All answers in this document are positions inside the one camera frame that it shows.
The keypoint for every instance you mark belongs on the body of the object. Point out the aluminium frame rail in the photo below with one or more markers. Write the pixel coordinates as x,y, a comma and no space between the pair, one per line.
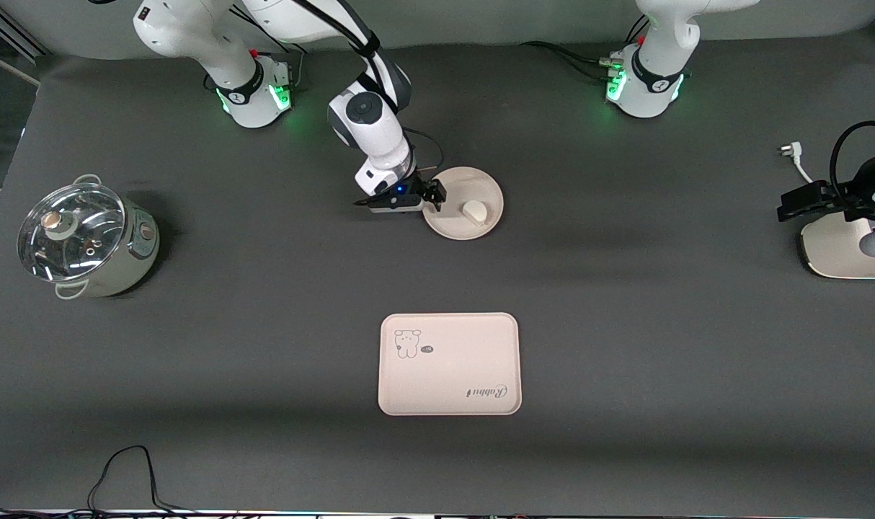
9,32

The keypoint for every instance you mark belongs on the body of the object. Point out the white steamed bun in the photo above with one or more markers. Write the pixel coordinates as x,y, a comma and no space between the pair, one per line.
474,211

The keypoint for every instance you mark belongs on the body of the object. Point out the dark grey table mat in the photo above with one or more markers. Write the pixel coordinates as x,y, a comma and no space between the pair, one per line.
625,447

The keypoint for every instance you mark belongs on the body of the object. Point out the beige rabbit print tray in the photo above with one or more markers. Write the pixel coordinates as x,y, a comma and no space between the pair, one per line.
452,375

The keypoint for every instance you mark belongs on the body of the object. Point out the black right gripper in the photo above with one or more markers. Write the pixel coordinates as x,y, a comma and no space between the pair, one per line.
424,189

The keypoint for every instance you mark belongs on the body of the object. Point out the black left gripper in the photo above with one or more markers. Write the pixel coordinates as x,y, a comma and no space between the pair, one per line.
850,196

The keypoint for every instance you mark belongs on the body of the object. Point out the cream toaster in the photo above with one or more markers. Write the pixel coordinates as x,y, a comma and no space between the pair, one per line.
834,252

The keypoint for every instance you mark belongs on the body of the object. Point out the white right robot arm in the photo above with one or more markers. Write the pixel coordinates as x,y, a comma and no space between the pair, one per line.
369,119

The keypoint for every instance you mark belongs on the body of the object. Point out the glass pot lid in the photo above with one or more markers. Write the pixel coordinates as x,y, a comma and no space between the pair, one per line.
84,241

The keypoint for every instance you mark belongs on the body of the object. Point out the cream electric cooking pot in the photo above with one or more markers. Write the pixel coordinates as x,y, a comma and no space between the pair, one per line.
138,249

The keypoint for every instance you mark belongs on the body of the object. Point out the round beige plate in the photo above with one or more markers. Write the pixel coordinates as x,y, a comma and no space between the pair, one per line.
473,187

